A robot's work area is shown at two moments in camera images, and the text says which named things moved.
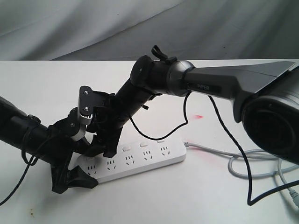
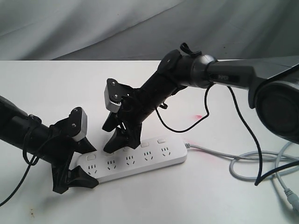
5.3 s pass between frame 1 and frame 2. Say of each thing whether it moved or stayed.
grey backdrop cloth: stayed
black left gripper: stayed
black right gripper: moved
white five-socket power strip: stayed
